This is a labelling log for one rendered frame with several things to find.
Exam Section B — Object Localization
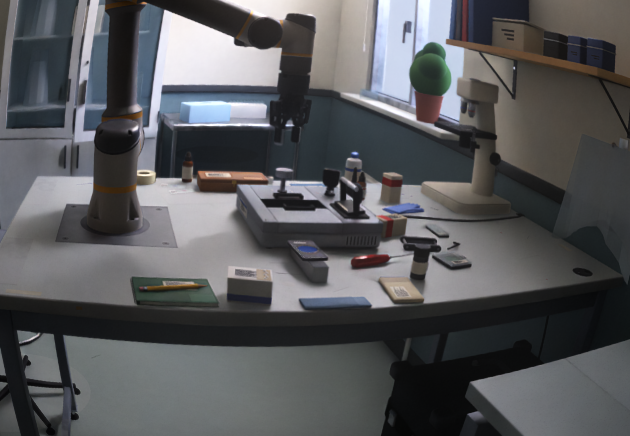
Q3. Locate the white foam block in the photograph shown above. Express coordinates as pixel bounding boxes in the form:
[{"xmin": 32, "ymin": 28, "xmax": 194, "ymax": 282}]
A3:
[{"xmin": 230, "ymin": 102, "xmax": 269, "ymax": 120}]

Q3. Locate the blue daylight filter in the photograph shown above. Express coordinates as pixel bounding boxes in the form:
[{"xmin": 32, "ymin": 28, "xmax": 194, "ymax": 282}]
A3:
[{"xmin": 287, "ymin": 239, "xmax": 329, "ymax": 262}]

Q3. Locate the dark blue storage box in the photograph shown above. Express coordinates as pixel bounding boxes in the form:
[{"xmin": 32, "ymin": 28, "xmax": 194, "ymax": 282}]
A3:
[
  {"xmin": 566, "ymin": 35, "xmax": 588, "ymax": 64},
  {"xmin": 585, "ymin": 37, "xmax": 617, "ymax": 73}
]

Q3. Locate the dark side cabinet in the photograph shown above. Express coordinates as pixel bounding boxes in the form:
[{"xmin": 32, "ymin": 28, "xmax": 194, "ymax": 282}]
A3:
[{"xmin": 154, "ymin": 111, "xmax": 301, "ymax": 181}]

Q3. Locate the light blue foam block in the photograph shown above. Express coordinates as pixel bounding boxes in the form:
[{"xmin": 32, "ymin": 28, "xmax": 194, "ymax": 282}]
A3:
[{"xmin": 178, "ymin": 100, "xmax": 233, "ymax": 125}]

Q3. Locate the black clamp bar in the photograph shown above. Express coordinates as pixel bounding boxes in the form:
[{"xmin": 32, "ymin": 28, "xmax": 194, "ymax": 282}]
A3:
[{"xmin": 399, "ymin": 235, "xmax": 443, "ymax": 253}]

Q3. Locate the beige storage box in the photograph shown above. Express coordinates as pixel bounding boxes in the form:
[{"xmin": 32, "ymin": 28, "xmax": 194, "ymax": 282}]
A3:
[{"xmin": 491, "ymin": 17, "xmax": 546, "ymax": 56}]

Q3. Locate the green potted plant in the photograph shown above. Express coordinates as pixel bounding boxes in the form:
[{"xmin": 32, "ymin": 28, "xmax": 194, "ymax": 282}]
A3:
[{"xmin": 408, "ymin": 41, "xmax": 453, "ymax": 124}]

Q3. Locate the grey side table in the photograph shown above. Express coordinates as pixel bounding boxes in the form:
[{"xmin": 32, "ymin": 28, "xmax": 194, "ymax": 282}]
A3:
[{"xmin": 464, "ymin": 338, "xmax": 630, "ymax": 436}]

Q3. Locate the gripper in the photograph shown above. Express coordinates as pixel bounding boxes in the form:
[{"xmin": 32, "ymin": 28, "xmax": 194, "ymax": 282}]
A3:
[{"xmin": 269, "ymin": 73, "xmax": 313, "ymax": 144}]

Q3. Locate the black office chair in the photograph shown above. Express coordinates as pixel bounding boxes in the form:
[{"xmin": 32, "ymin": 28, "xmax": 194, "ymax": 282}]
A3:
[{"xmin": 379, "ymin": 339, "xmax": 545, "ymax": 436}]

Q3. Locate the beige box with red band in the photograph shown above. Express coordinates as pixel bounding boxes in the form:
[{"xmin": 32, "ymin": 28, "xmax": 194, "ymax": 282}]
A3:
[{"xmin": 376, "ymin": 213, "xmax": 409, "ymax": 240}]

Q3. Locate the beige labelled card box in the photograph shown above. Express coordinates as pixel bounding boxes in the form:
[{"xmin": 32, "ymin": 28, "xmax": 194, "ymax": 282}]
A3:
[{"xmin": 377, "ymin": 276, "xmax": 425, "ymax": 305}]

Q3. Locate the tall beige box red band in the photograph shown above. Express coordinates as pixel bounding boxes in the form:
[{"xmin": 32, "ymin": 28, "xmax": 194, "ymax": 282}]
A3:
[{"xmin": 380, "ymin": 171, "xmax": 404, "ymax": 205}]

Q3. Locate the grey square base plate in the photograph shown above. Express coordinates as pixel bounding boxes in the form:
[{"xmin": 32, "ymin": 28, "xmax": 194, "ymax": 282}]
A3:
[{"xmin": 55, "ymin": 203, "xmax": 178, "ymax": 249}]

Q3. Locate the black power cable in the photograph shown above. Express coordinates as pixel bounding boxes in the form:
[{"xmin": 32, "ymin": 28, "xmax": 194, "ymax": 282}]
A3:
[{"xmin": 407, "ymin": 211, "xmax": 523, "ymax": 224}]

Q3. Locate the black filter holder bracket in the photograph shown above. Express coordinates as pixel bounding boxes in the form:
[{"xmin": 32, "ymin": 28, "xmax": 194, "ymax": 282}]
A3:
[{"xmin": 329, "ymin": 175, "xmax": 370, "ymax": 220}]

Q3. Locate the grey base illuminator body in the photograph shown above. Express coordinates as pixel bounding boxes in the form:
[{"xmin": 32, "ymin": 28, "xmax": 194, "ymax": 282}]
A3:
[{"xmin": 235, "ymin": 181, "xmax": 385, "ymax": 250}]

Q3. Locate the beige microscope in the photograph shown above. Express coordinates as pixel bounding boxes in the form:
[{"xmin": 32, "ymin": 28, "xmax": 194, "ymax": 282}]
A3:
[{"xmin": 421, "ymin": 77, "xmax": 513, "ymax": 216}]

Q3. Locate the window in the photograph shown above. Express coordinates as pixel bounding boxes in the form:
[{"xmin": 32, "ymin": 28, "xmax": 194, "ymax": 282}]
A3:
[{"xmin": 364, "ymin": 0, "xmax": 466, "ymax": 123}]

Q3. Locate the blue flat case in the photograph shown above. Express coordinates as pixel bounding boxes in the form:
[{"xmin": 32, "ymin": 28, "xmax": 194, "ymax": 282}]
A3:
[{"xmin": 298, "ymin": 296, "xmax": 373, "ymax": 311}]

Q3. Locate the white and blue box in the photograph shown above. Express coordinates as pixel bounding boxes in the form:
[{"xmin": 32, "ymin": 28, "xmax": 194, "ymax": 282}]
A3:
[{"xmin": 226, "ymin": 265, "xmax": 274, "ymax": 306}]

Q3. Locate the white bottle with blue cap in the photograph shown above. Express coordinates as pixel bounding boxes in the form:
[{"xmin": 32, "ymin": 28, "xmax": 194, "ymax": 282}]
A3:
[{"xmin": 344, "ymin": 150, "xmax": 363, "ymax": 183}]

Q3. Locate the green notebook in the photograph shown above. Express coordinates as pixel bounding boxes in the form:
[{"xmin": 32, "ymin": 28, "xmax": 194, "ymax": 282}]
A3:
[{"xmin": 130, "ymin": 276, "xmax": 220, "ymax": 309}]

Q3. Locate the red handled screwdriver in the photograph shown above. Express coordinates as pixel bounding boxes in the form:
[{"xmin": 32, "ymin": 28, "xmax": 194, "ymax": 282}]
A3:
[{"xmin": 350, "ymin": 252, "xmax": 415, "ymax": 270}]

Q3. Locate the brown wooden case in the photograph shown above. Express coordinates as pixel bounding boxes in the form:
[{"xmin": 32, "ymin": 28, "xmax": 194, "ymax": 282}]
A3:
[{"xmin": 196, "ymin": 170, "xmax": 270, "ymax": 193}]

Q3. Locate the glass door cabinet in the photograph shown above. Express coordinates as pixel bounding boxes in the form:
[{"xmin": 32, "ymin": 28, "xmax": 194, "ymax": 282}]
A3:
[{"xmin": 0, "ymin": 0, "xmax": 173, "ymax": 178}]

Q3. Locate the dark slide with label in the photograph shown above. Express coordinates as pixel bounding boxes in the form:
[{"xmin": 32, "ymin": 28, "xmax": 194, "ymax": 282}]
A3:
[{"xmin": 431, "ymin": 251, "xmax": 473, "ymax": 270}]

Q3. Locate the black storage box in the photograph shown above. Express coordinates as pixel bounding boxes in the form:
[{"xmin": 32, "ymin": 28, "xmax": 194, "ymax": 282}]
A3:
[{"xmin": 543, "ymin": 31, "xmax": 569, "ymax": 60}]

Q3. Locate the pale blue leaning board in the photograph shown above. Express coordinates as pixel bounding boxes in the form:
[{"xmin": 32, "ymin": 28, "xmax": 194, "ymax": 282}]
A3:
[{"xmin": 552, "ymin": 134, "xmax": 630, "ymax": 286}]

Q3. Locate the grey round rheostat knob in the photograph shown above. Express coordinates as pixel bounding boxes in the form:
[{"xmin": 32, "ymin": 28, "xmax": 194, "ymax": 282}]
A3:
[{"xmin": 273, "ymin": 167, "xmax": 295, "ymax": 198}]

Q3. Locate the black rolling stool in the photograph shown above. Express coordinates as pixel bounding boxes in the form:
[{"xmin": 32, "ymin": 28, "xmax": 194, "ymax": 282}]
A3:
[{"xmin": 0, "ymin": 330, "xmax": 81, "ymax": 435}]

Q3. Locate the grey filter stand block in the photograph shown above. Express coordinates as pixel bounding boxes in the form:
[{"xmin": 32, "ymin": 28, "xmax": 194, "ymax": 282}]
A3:
[{"xmin": 290, "ymin": 249, "xmax": 330, "ymax": 284}]

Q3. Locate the yellow pencil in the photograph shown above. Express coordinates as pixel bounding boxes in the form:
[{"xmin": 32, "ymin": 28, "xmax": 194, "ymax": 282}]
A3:
[{"xmin": 138, "ymin": 283, "xmax": 208, "ymax": 293}]

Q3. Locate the blue folded cloth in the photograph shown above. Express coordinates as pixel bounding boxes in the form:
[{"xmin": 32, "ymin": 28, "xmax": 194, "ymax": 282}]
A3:
[{"xmin": 382, "ymin": 202, "xmax": 425, "ymax": 215}]

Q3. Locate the wooden wall shelf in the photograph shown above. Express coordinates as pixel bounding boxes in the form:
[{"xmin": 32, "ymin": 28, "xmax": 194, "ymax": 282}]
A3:
[{"xmin": 445, "ymin": 38, "xmax": 630, "ymax": 137}]

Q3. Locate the black density dial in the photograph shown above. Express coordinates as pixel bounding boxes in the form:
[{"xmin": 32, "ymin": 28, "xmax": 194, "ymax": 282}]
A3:
[{"xmin": 322, "ymin": 167, "xmax": 342, "ymax": 198}]

